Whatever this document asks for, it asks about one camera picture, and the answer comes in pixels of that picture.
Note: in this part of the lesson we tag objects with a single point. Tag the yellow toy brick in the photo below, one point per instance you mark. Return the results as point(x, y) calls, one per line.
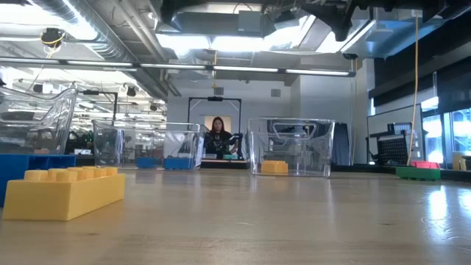
point(62, 198)
point(274, 168)

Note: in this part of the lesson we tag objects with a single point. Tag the green toy brick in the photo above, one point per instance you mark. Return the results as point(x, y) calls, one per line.
point(417, 174)

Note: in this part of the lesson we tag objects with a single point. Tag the black perforated metal cart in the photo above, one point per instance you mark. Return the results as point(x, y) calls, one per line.
point(393, 147)

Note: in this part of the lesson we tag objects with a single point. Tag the clear plastic bin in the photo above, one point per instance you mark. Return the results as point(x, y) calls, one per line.
point(37, 121)
point(110, 147)
point(294, 154)

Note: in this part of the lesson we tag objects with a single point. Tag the red flat object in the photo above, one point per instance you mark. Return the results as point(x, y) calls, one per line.
point(425, 165)

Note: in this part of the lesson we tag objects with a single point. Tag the person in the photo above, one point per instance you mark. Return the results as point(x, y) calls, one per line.
point(218, 136)

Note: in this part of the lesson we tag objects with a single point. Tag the long ceiling light bar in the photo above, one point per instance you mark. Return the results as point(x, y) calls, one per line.
point(173, 66)

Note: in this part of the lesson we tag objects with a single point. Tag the black background rig frame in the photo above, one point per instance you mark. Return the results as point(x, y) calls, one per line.
point(189, 125)

